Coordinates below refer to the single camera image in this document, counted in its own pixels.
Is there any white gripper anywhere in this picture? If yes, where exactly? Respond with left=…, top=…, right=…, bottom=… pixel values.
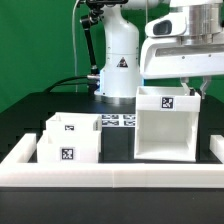
left=140, top=0, right=224, bottom=98

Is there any white drawer cabinet box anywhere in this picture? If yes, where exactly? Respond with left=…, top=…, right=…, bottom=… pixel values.
left=134, top=87, right=201, bottom=162

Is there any white drawer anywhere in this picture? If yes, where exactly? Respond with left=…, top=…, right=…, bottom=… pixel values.
left=46, top=112, right=102, bottom=132
left=37, top=131, right=101, bottom=163

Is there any white front drawer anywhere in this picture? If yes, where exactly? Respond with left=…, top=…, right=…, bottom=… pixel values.
left=37, top=131, right=101, bottom=163

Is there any white marker tag sheet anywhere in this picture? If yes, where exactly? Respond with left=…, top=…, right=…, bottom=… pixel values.
left=102, top=114, right=135, bottom=127

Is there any black cable bundle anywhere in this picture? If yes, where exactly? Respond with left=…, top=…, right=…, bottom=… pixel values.
left=43, top=75, right=100, bottom=94

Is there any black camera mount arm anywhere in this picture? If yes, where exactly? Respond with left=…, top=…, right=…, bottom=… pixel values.
left=80, top=0, right=103, bottom=75

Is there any white hanging cable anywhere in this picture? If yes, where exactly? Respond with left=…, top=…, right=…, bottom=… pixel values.
left=71, top=0, right=82, bottom=93

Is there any white U-shaped barrier frame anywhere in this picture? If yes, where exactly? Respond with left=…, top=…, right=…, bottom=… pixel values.
left=0, top=133, right=224, bottom=188

